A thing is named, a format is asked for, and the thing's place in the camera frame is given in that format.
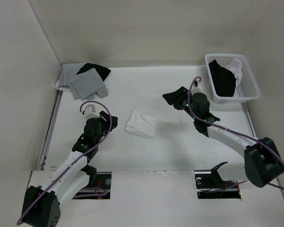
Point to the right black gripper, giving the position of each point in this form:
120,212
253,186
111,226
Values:
175,98

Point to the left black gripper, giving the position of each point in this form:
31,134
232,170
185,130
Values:
105,119

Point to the white tank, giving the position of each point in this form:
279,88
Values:
236,68
141,125

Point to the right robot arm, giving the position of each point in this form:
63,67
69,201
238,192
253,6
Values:
262,162

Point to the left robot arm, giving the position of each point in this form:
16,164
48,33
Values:
43,204

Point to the folded black tank top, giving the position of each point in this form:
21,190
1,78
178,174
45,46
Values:
101,70

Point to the black tank top in basket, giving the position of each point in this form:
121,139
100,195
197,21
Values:
223,80

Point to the crumpled white tank top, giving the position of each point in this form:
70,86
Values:
236,68

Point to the lower grey folded tank top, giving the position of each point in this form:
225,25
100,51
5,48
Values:
68,71

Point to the white plastic basket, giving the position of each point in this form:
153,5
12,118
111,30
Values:
246,90

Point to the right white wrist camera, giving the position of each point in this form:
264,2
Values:
197,87

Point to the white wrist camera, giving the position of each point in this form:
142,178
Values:
197,87
89,112

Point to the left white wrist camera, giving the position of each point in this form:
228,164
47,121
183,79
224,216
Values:
89,112

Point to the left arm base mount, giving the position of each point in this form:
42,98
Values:
99,186

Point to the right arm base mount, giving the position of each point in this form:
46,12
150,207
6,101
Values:
209,185

